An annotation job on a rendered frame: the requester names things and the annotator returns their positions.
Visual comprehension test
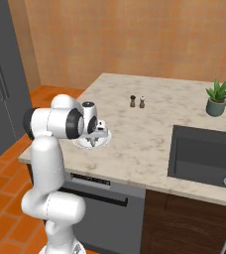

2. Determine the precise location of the black dishwasher handle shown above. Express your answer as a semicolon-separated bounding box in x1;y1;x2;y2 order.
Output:
58;186;130;207

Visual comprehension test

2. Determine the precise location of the green plant in grey pot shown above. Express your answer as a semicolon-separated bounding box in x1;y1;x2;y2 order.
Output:
204;78;226;118

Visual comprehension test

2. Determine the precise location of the grey fridge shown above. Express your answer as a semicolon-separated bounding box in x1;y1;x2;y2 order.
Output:
0;0;34;159

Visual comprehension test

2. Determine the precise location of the white round plate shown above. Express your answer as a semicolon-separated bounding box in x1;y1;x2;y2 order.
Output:
72;128;113;150

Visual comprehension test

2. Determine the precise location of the white cupboard door handle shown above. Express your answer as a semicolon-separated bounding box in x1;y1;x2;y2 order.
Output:
220;231;226;254

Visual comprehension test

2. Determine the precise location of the grey dishwasher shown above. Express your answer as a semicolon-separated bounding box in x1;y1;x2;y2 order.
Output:
57;171;147;254

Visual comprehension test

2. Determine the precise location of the dark wooden cupboard door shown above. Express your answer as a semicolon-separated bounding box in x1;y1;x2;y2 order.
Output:
140;189;226;254

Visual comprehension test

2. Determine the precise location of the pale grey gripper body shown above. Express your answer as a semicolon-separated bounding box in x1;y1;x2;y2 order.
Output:
83;129;110;141

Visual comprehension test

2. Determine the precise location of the dark grey sink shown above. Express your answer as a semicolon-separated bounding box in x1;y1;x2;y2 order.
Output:
167;124;226;191

